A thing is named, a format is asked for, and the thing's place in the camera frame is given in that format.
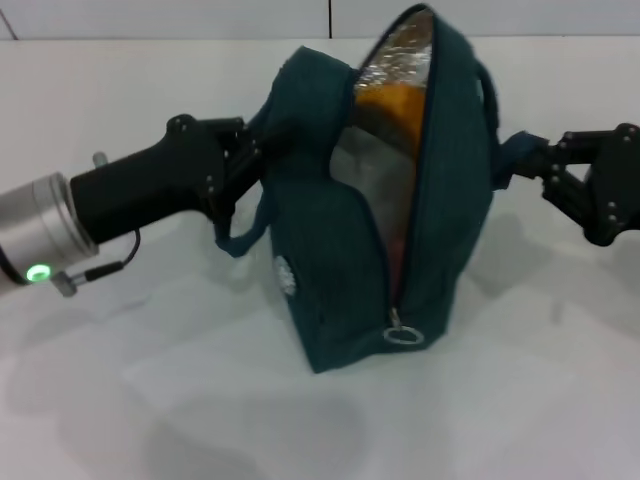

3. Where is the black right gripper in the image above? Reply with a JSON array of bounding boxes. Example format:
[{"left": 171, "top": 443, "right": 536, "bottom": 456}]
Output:
[{"left": 522, "top": 123, "right": 640, "bottom": 247}]

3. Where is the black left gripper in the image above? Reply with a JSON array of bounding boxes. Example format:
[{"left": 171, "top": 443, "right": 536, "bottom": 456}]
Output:
[{"left": 69, "top": 114, "right": 274, "bottom": 246}]

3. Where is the dark teal fabric lunch bag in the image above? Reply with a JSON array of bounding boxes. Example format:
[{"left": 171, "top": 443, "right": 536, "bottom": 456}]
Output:
[{"left": 214, "top": 2, "right": 544, "bottom": 375}]

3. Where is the yellow banana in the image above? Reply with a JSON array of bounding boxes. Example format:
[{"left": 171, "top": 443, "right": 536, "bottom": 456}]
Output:
[{"left": 354, "top": 82, "right": 426, "bottom": 156}]

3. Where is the metal zipper pull ring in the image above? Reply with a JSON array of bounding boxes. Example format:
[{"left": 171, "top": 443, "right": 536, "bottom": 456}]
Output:
[{"left": 383, "top": 307, "right": 419, "bottom": 347}]

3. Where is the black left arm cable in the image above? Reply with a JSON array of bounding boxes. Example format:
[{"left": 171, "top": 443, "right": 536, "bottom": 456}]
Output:
[{"left": 84, "top": 229, "right": 142, "bottom": 281}]

